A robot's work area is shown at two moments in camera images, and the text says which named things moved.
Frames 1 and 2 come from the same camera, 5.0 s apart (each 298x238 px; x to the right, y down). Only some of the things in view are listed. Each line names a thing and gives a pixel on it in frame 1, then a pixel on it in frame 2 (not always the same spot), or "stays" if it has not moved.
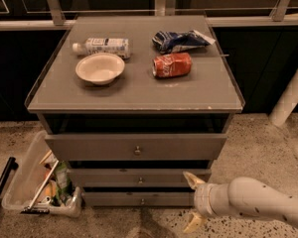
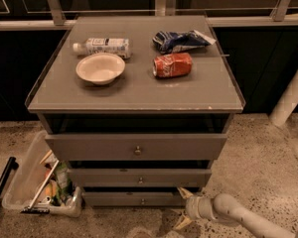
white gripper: (202, 198) → (193, 207)
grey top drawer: (138, 147) stays
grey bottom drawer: (138, 198) stays
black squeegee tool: (35, 210) stays
